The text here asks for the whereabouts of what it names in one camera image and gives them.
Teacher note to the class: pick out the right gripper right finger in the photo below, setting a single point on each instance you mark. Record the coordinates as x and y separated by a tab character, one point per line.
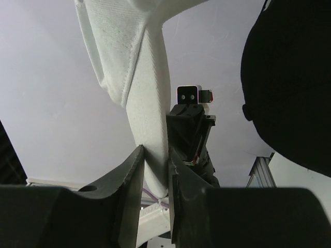
204	216

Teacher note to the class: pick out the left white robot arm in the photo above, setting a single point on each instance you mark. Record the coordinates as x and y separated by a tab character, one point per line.
155	219

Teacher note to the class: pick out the aluminium frame rail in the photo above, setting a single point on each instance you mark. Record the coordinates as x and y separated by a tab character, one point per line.
260	175

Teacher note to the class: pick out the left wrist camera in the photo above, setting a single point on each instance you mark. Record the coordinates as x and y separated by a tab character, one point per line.
193	94

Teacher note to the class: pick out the white baseball cap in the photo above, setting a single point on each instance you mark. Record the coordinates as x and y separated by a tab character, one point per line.
125	44

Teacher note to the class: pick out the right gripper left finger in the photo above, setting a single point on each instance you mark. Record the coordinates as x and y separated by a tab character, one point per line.
104	213

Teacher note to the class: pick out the black and white cap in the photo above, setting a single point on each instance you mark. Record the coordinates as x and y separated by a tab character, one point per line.
285	75

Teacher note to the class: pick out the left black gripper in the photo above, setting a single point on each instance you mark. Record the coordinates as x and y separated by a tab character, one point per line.
188	127

